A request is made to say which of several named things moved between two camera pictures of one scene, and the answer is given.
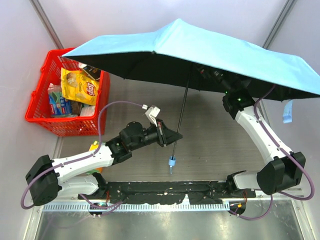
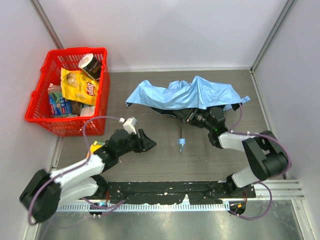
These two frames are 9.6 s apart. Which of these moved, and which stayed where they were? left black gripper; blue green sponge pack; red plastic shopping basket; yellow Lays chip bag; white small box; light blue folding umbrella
Moved: left black gripper; light blue folding umbrella
Stayed: red plastic shopping basket; yellow Lays chip bag; white small box; blue green sponge pack
